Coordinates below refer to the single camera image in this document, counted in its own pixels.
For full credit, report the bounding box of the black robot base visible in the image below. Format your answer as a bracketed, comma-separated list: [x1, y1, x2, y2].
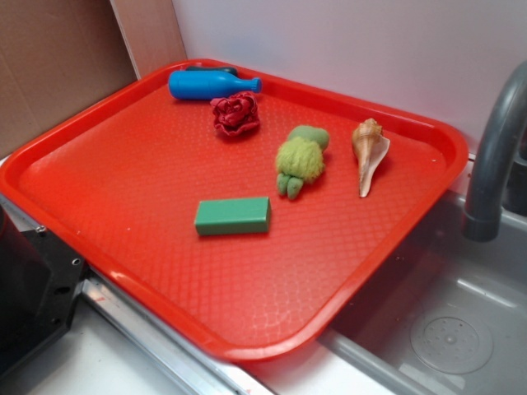
[1, 210, 86, 379]

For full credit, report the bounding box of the crumpled red paper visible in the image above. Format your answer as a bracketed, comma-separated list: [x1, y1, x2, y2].
[210, 91, 260, 137]

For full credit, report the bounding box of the red plastic tray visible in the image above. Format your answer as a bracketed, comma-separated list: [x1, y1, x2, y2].
[1, 65, 468, 362]

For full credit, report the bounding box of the green rectangular block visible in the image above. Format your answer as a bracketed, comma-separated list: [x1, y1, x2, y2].
[194, 197, 271, 236]

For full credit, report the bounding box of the green plush turtle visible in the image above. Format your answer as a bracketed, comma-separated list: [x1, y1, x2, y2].
[275, 125, 329, 200]

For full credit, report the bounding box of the tan conch seashell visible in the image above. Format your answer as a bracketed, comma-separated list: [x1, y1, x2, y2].
[352, 118, 390, 198]

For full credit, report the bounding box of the blue plastic bottle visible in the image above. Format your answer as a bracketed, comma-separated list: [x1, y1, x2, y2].
[168, 71, 263, 100]

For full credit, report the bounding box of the grey plastic sink basin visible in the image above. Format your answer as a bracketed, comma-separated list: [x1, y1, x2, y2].
[242, 154, 527, 395]

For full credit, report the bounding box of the grey curved faucet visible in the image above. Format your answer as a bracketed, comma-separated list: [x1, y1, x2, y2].
[462, 62, 526, 242]

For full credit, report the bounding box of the brown cardboard panel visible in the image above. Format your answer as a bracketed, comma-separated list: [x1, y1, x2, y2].
[1, 1, 186, 157]

